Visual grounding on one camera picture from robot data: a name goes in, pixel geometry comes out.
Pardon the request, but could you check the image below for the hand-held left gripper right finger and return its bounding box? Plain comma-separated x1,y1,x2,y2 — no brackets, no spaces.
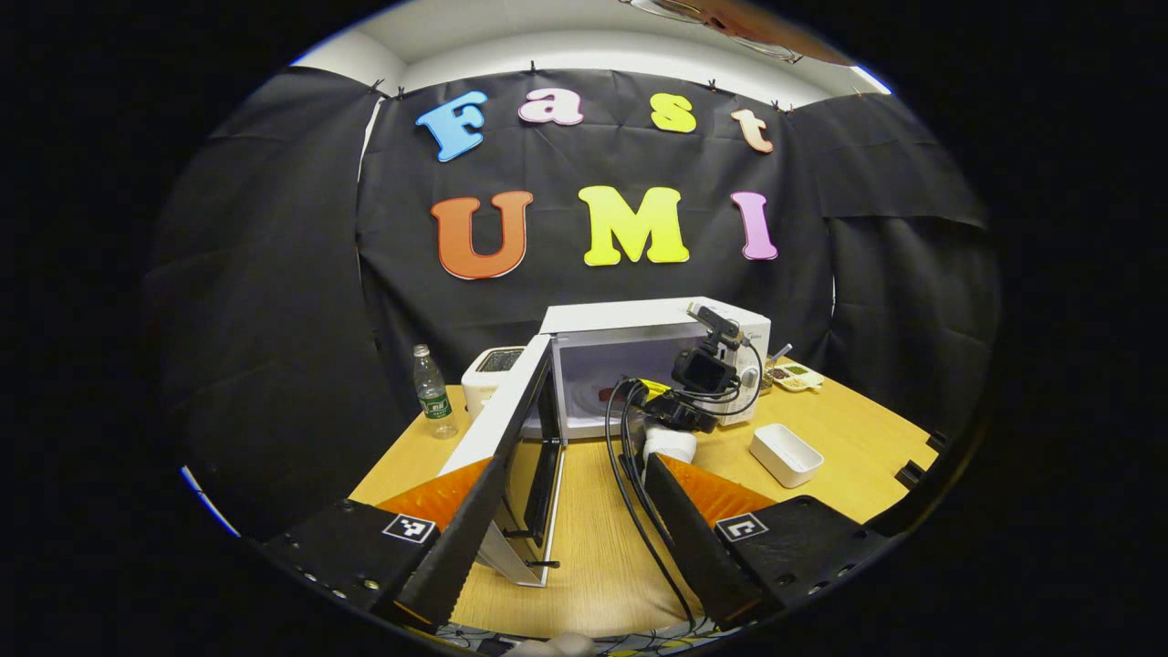
643,452,892,632

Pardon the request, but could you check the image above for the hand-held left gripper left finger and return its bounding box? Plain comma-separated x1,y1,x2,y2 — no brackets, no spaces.
260,452,510,632

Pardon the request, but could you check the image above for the white microwave oven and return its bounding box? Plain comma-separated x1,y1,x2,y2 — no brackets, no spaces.
440,296,773,588

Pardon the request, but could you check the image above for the white divided dish with grains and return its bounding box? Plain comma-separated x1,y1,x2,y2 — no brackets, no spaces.
768,361,826,394

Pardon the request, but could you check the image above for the white rectangular plastic tray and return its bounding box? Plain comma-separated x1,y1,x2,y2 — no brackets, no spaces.
749,422,826,490

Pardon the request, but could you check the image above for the white toaster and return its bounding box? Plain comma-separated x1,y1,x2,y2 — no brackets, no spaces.
461,347,529,422

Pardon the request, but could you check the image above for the clear plastic water bottle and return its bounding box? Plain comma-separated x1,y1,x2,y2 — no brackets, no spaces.
412,344,459,441

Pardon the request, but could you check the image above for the black cable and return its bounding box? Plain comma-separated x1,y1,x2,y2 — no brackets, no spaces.
604,377,704,632

